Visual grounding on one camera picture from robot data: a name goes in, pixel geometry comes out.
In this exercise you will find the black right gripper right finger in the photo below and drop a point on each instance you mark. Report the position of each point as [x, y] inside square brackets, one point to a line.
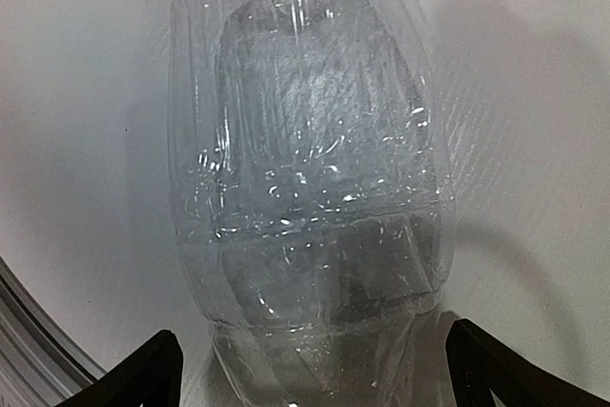
[483, 369]

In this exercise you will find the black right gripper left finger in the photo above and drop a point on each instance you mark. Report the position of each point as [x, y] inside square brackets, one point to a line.
[150, 376]

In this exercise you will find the clear bottle with red ring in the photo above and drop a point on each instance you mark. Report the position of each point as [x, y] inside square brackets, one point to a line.
[310, 193]

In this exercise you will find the aluminium front table rail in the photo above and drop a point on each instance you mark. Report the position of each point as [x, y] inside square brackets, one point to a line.
[40, 364]

